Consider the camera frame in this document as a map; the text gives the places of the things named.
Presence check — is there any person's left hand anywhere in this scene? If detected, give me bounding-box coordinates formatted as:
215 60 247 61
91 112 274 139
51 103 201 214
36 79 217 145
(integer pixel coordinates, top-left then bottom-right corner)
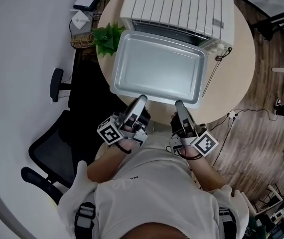
124 118 138 134

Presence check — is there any dark wrist band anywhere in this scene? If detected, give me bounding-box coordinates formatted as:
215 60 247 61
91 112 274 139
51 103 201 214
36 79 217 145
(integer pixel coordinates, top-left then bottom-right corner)
181 152 203 162

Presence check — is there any grey black harness strap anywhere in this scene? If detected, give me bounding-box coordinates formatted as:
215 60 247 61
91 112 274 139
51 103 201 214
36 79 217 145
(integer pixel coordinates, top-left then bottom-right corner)
74 202 96 237
217 207 238 239

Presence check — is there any white toaster oven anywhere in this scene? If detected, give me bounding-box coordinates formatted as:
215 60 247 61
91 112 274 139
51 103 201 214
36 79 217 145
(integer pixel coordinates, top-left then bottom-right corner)
119 0 235 52

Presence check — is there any green potted plant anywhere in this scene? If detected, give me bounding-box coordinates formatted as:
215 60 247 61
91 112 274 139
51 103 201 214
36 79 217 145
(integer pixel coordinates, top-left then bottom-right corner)
91 22 126 57

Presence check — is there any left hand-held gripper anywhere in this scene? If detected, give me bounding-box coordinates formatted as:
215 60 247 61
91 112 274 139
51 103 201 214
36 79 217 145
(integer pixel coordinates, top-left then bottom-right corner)
97 95 153 148

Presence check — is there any silver baking tray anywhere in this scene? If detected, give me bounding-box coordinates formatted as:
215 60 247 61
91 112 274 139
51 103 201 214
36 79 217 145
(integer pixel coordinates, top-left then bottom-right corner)
109 29 209 110

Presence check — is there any person's right hand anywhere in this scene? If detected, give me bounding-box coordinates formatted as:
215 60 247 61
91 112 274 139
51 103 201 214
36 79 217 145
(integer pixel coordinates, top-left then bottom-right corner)
169 112 184 136

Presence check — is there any metal wire rack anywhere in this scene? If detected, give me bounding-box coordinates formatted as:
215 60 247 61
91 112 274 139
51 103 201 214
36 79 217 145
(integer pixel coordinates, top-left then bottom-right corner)
126 0 224 41

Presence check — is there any person's left forearm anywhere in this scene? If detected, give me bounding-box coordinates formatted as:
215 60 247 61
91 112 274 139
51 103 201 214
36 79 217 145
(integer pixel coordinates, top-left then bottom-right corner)
86 140 133 184

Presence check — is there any black metal stand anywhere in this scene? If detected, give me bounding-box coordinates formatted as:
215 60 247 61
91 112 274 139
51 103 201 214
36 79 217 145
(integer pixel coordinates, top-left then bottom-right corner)
251 0 284 43

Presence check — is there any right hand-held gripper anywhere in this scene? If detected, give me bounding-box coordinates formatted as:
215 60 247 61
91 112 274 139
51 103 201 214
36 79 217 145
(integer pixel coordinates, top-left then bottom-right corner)
169 99 219 158

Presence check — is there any person's right forearm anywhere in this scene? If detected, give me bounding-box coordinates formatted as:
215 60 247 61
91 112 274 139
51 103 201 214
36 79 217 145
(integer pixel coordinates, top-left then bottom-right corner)
181 155 227 192

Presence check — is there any small white router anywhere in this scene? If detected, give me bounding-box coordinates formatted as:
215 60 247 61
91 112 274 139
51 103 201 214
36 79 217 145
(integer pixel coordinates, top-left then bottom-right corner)
71 9 93 31

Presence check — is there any person's white shirt torso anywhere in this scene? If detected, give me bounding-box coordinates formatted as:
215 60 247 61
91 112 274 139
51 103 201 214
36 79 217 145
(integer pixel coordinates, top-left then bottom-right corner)
57 130 250 239

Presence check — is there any black office chair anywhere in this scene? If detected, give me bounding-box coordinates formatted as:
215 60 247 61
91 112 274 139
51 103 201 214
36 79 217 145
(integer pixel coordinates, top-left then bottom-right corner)
20 68 103 205

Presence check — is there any black bead bracelet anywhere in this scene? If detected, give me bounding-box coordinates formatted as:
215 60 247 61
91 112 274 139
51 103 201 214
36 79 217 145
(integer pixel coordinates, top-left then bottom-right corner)
114 141 133 155

